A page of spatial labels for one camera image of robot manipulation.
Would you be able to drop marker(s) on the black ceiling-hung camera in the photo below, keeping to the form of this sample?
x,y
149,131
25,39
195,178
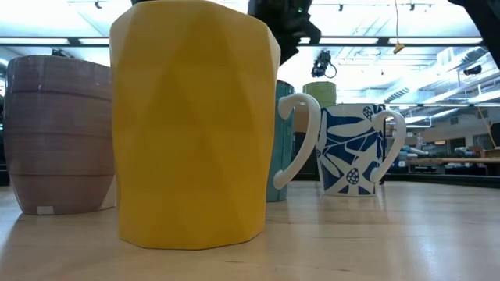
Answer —
x,y
322,62

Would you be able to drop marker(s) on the black background cabinet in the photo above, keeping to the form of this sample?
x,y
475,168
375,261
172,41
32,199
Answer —
x,y
306,156

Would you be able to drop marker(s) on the black aluminium table frame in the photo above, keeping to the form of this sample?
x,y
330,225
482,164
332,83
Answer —
x,y
449,180

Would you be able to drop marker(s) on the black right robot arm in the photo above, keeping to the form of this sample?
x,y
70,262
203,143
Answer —
x,y
488,23

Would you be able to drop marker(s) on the green mug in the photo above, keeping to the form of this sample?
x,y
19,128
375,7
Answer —
x,y
319,93

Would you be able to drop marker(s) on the purple ribbed mug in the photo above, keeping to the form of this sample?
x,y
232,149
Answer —
x,y
58,136

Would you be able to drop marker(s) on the yellow faceted mug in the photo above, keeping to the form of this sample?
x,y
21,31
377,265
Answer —
x,y
195,136

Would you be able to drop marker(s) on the black ceiling fixture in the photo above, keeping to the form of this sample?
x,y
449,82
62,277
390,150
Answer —
x,y
472,70

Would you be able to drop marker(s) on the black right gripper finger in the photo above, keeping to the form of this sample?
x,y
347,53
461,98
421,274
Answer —
x,y
289,48
310,33

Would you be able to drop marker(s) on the blue white patterned mug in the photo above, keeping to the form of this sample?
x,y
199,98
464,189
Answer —
x,y
343,148

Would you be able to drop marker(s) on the wooden background bench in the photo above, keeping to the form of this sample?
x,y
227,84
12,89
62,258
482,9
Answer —
x,y
449,160

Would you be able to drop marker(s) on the black ceiling beam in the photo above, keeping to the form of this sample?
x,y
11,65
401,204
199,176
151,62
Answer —
x,y
384,40

